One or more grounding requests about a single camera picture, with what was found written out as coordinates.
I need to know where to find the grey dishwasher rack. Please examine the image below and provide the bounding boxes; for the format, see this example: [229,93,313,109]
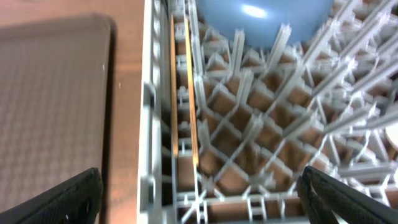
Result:
[136,0,397,223]

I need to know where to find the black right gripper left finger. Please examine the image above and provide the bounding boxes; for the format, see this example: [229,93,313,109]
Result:
[1,167,103,224]

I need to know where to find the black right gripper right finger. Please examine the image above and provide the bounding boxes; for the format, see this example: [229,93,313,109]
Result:
[297,166,397,224]

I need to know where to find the dark blue plate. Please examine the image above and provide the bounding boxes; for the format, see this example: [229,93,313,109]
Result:
[196,0,333,49]

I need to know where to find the brown serving tray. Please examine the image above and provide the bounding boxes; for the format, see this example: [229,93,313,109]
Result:
[1,14,113,213]

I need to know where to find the wooden chopstick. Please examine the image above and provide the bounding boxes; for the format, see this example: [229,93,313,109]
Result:
[170,14,178,158]
[184,18,199,167]

